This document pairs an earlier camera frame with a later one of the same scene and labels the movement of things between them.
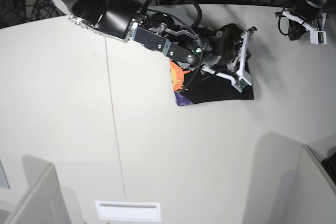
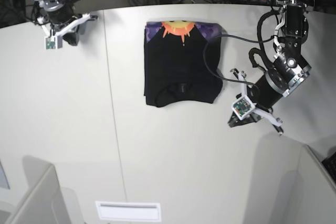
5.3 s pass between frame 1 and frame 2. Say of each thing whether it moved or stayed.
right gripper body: moved
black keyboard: stayed
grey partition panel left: stayed
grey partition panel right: stayed
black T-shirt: moved
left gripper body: moved
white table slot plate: stayed
